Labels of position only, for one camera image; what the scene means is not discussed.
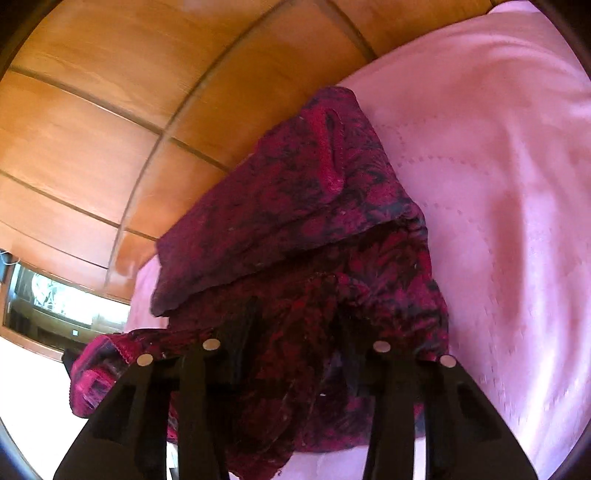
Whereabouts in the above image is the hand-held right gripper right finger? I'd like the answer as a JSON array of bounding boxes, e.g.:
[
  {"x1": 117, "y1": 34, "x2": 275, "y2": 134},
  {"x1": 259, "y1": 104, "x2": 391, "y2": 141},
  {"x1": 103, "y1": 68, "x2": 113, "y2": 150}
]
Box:
[{"x1": 337, "y1": 316, "x2": 539, "y2": 480}]

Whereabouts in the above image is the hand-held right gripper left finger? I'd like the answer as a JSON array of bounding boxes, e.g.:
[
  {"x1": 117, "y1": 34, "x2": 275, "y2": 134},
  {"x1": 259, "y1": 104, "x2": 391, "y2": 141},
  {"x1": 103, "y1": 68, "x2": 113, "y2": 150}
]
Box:
[{"x1": 53, "y1": 299, "x2": 262, "y2": 480}]

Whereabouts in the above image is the dark red floral sweater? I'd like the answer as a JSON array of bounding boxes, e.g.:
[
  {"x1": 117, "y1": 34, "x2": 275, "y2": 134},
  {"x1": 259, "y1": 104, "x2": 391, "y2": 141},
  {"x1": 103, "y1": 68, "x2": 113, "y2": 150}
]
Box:
[{"x1": 67, "y1": 85, "x2": 451, "y2": 480}]

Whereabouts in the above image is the pink blanket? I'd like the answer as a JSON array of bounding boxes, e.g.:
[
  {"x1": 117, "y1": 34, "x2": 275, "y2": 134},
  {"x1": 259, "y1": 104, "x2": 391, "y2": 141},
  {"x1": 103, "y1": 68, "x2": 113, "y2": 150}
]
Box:
[{"x1": 124, "y1": 0, "x2": 591, "y2": 480}]

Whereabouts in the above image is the wooden wardrobe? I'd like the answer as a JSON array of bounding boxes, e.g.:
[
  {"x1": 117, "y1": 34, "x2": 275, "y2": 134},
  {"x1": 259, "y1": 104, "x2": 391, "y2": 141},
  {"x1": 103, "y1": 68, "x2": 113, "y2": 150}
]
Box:
[{"x1": 0, "y1": 0, "x2": 495, "y2": 305}]

